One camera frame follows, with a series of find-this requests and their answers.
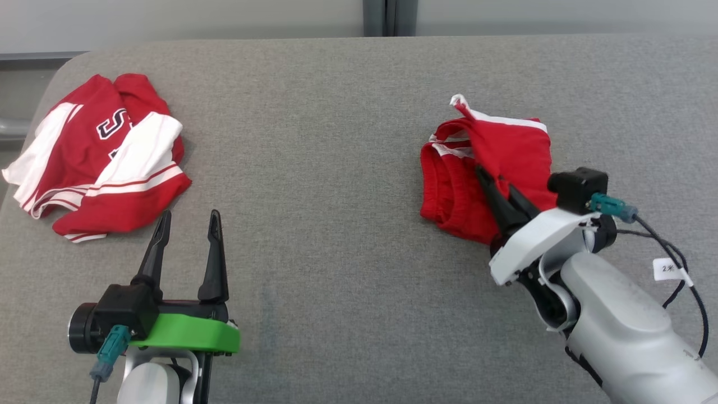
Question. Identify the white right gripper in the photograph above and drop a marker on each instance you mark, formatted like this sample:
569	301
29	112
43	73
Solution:
533	241

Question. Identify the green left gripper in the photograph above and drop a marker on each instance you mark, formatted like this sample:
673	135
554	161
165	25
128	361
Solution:
185	334

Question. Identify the red shorts with white trim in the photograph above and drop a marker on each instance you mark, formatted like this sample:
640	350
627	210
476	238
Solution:
510	151

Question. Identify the red jersey with white sleeves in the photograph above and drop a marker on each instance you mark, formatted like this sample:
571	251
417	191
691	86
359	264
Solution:
84	151

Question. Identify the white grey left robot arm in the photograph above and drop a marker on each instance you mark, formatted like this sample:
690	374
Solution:
148	384

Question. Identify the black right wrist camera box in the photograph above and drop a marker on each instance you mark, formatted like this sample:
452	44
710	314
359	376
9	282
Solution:
578	188

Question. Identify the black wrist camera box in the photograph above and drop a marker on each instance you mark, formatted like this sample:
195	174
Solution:
126	308
578	188

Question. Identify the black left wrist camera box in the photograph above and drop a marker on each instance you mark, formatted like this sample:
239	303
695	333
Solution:
126	308

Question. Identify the grey partition post with feet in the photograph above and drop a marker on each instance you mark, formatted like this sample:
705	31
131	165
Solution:
390	17

